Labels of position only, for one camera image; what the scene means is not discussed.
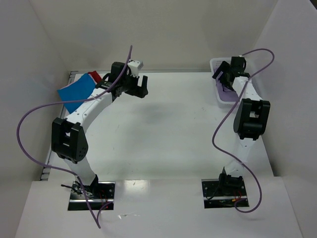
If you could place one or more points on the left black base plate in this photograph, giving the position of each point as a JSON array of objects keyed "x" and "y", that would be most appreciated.
[{"x": 103, "y": 195}]

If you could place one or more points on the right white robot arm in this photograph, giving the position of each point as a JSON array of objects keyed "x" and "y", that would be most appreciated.
[{"x": 249, "y": 123}]

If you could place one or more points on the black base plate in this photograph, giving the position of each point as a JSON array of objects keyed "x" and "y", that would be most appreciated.
[
  {"x": 223, "y": 197},
  {"x": 103, "y": 195}
]

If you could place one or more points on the purple polo shirt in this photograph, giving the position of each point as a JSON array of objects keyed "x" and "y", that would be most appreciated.
[{"x": 224, "y": 95}]

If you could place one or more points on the blue folded shirt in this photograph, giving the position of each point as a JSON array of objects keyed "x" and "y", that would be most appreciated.
[{"x": 78, "y": 90}]

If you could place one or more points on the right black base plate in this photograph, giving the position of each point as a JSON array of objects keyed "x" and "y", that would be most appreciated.
[{"x": 223, "y": 197}]

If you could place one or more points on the red folded shirt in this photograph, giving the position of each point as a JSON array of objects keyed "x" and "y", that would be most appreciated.
[{"x": 95, "y": 76}]

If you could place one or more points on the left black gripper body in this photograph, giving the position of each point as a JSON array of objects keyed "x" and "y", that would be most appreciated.
[{"x": 135, "y": 87}]

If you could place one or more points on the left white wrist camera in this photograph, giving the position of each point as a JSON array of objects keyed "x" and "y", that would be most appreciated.
[{"x": 134, "y": 67}]

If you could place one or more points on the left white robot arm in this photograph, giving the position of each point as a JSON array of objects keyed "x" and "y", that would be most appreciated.
[{"x": 69, "y": 134}]

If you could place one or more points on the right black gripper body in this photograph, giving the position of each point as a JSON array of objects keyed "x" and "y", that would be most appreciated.
[{"x": 225, "y": 75}]

